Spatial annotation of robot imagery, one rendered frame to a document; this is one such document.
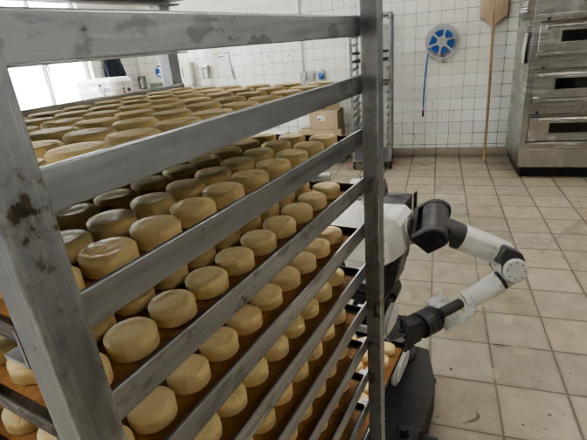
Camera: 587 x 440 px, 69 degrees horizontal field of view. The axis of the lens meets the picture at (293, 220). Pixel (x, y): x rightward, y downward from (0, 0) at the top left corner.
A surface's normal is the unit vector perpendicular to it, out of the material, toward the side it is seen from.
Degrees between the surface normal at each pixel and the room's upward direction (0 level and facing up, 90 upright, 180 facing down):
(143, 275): 90
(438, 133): 90
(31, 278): 90
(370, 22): 90
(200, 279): 0
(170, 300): 0
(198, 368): 0
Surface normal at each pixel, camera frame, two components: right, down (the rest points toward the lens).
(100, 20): 0.88, 0.11
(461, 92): -0.30, 0.39
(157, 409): -0.08, -0.92
